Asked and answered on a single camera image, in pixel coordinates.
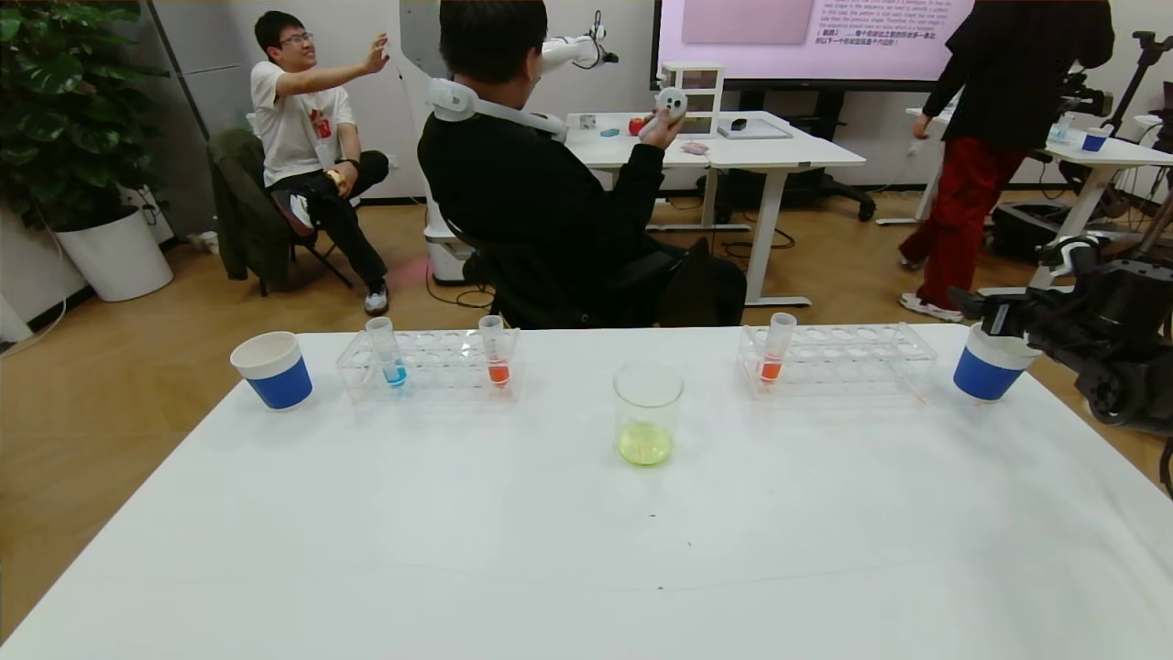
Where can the person in black sweater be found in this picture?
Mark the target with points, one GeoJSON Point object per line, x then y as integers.
{"type": "Point", "coordinates": [531, 202]}

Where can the small pink object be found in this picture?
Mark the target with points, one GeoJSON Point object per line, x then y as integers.
{"type": "Point", "coordinates": [695, 148]}

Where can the white handheld controller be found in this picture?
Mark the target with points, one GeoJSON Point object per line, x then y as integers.
{"type": "Point", "coordinates": [672, 103]}

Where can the clear test tube rack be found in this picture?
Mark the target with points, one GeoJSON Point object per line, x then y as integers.
{"type": "Point", "coordinates": [825, 362]}
{"type": "Point", "coordinates": [444, 367]}

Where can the man in white t-shirt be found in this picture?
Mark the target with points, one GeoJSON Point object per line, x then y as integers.
{"type": "Point", "coordinates": [293, 128]}

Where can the white standing desk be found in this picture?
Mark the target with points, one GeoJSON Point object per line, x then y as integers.
{"type": "Point", "coordinates": [1127, 151]}
{"type": "Point", "coordinates": [788, 154]}

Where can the blue pigment test tube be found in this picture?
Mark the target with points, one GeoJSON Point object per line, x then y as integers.
{"type": "Point", "coordinates": [395, 373]}

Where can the black screen stand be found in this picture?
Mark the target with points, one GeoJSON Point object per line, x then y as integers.
{"type": "Point", "coordinates": [820, 188]}

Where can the tall white robot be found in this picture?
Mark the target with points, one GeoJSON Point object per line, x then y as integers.
{"type": "Point", "coordinates": [417, 37]}

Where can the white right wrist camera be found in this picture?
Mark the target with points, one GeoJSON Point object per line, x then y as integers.
{"type": "Point", "coordinates": [1068, 255]}

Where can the black office chair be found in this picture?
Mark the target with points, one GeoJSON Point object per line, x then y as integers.
{"type": "Point", "coordinates": [715, 293]}

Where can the white plant pot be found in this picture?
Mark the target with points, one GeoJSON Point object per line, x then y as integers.
{"type": "Point", "coordinates": [112, 258]}

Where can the person in red trousers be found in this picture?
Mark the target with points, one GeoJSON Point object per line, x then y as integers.
{"type": "Point", "coordinates": [971, 202]}

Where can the small blue paper cup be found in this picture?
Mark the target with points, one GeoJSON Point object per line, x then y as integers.
{"type": "Point", "coordinates": [1093, 140]}

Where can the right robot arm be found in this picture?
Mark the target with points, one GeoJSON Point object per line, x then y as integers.
{"type": "Point", "coordinates": [1136, 367]}

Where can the small clear tube rack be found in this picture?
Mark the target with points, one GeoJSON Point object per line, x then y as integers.
{"type": "Point", "coordinates": [1063, 133]}

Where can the white drawer organizer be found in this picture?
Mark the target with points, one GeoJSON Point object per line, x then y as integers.
{"type": "Point", "coordinates": [701, 101]}

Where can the large display screen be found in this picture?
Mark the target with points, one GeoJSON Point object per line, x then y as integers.
{"type": "Point", "coordinates": [751, 46]}

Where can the white neck headset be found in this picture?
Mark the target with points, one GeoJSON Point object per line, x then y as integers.
{"type": "Point", "coordinates": [449, 96]}

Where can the dark green jacket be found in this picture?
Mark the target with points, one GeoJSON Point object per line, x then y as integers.
{"type": "Point", "coordinates": [236, 209]}

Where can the orange pigment test tube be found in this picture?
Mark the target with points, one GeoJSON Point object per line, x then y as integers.
{"type": "Point", "coordinates": [498, 371]}
{"type": "Point", "coordinates": [770, 370]}

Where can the glass beaker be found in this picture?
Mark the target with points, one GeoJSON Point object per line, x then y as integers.
{"type": "Point", "coordinates": [646, 447]}

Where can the grey tablet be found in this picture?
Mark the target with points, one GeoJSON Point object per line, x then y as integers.
{"type": "Point", "coordinates": [753, 131]}

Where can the tall grey cabinet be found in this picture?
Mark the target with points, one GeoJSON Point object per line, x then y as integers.
{"type": "Point", "coordinates": [202, 55]}

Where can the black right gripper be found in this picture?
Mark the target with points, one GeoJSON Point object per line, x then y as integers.
{"type": "Point", "coordinates": [1000, 316]}

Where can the green potted plant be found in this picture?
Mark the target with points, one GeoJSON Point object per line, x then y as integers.
{"type": "Point", "coordinates": [64, 110]}

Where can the black mobile robot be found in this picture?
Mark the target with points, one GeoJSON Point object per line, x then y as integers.
{"type": "Point", "coordinates": [1017, 229]}

